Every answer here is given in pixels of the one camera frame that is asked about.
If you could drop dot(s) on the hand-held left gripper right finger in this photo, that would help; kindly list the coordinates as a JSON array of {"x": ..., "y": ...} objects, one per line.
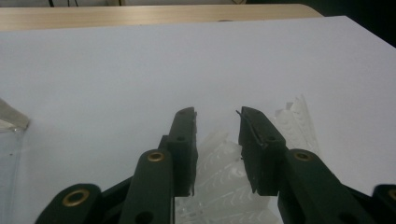
[{"x": 264, "y": 155}]

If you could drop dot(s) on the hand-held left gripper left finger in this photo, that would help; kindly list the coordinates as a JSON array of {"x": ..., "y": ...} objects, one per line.
[{"x": 183, "y": 149}]

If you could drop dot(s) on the white table sheet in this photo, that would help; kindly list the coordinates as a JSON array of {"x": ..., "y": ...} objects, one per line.
[{"x": 124, "y": 77}]

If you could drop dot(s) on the white shuttlecock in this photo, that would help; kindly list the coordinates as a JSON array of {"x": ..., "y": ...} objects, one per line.
[{"x": 224, "y": 174}]

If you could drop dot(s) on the clear plastic bag beige trim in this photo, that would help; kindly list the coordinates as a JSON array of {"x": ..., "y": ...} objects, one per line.
[{"x": 7, "y": 155}]

